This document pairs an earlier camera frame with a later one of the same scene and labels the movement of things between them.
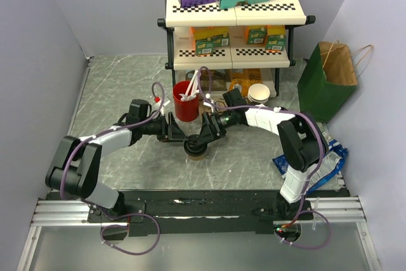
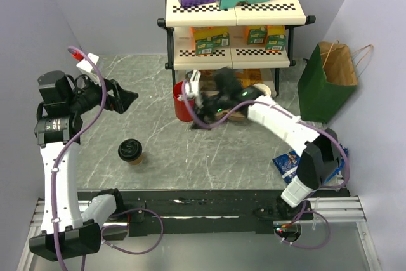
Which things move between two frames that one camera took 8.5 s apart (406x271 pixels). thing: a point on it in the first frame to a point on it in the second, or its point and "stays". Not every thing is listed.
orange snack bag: x=243 y=79 stays
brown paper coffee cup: x=196 y=158 to x=137 y=161
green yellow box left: x=205 y=39 stays
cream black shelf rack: x=259 y=37 stays
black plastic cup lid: x=195 y=145 to x=129 y=150
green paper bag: x=328 y=79 stays
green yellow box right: x=273 y=36 stays
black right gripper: x=207 y=132 to x=202 y=112
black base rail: x=202 y=212 stays
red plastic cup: x=188 y=110 stays
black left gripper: x=170 y=131 to x=121 y=99
